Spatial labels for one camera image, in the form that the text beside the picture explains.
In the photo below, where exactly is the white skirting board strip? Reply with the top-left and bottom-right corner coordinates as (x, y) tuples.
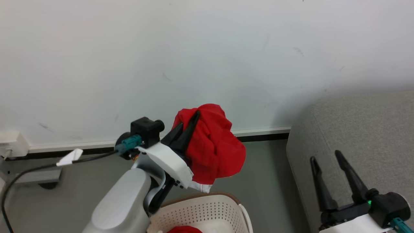
(28, 126), (292, 153)

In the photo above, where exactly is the teal left cable connector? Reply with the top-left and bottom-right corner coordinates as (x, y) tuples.
(114, 134), (143, 154)

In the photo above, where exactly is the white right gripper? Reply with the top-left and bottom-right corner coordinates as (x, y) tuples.
(310, 150), (394, 233)

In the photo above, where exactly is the grey metal frame foot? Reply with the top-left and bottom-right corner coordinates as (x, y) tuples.
(0, 159), (62, 190)

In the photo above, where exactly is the white perforated laundry basket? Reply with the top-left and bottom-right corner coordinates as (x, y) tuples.
(147, 192), (254, 233)

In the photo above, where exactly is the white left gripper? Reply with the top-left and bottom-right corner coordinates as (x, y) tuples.
(136, 110), (201, 189)

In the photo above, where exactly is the teal cable connector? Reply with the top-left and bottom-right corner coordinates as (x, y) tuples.
(390, 217), (407, 233)
(114, 134), (143, 154)

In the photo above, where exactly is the red garment with white trim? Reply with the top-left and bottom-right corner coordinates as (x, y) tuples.
(171, 104), (246, 194)

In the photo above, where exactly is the grey fabric sofa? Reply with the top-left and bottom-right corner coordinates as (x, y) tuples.
(286, 90), (414, 233)

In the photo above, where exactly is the teal right cable connector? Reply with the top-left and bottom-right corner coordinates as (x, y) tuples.
(390, 217), (407, 233)

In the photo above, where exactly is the white paper cable tag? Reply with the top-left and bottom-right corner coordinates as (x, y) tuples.
(56, 148), (84, 167)

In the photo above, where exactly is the thin black cable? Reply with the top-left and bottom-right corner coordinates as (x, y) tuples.
(1, 150), (119, 233)

